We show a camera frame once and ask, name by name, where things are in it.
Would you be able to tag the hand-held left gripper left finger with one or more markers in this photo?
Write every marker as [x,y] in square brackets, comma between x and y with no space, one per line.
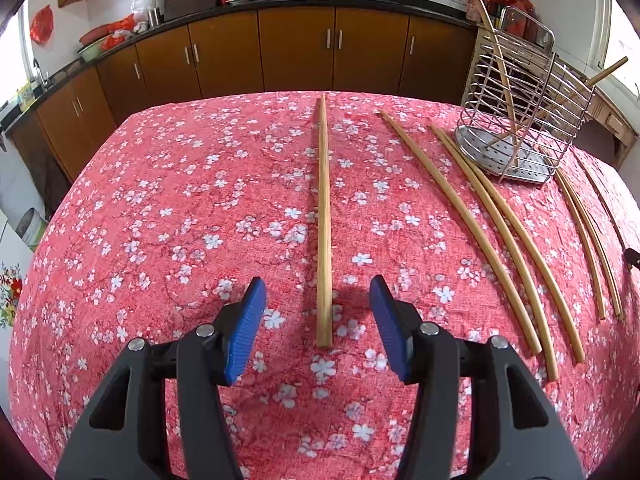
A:
[245,330]

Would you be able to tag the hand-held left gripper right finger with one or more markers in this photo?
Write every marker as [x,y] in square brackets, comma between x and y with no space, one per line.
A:
[390,330]

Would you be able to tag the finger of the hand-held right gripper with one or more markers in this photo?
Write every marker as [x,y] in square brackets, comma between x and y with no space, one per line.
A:
[634,258]

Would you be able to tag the red floral tablecloth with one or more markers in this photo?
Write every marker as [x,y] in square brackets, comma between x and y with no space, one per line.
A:
[175,210]

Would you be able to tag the light wooden side cabinet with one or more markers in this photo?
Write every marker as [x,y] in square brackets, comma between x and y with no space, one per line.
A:
[612,115]

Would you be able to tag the window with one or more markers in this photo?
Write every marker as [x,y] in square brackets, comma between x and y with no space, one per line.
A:
[622,35]

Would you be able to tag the white bucket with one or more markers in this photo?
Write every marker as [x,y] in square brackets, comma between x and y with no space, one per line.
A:
[31,230]

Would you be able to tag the flower decoration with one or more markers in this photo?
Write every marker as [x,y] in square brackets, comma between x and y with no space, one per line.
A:
[11,290]

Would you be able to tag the brown kitchen base cabinets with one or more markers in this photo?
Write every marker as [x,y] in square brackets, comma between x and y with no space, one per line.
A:
[225,55]

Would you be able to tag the large red plastic bag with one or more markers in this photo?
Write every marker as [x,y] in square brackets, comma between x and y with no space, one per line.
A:
[505,0]

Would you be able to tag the green basin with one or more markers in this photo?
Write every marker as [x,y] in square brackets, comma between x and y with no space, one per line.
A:
[90,52]

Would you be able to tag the steel cup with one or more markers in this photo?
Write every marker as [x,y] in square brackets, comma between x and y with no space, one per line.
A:
[155,17]

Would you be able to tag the sink faucet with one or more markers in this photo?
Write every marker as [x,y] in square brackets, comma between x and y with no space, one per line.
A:
[39,72]

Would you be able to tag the red basin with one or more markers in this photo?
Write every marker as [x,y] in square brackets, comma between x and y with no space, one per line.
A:
[95,35]

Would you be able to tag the black kitchen countertop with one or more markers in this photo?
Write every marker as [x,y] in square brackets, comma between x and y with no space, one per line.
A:
[300,1]

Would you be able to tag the white plastic bag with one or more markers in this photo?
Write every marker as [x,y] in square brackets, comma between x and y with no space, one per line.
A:
[142,7]

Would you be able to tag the red plastic bag on wall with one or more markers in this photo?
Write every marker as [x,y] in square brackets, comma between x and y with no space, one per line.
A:
[41,25]

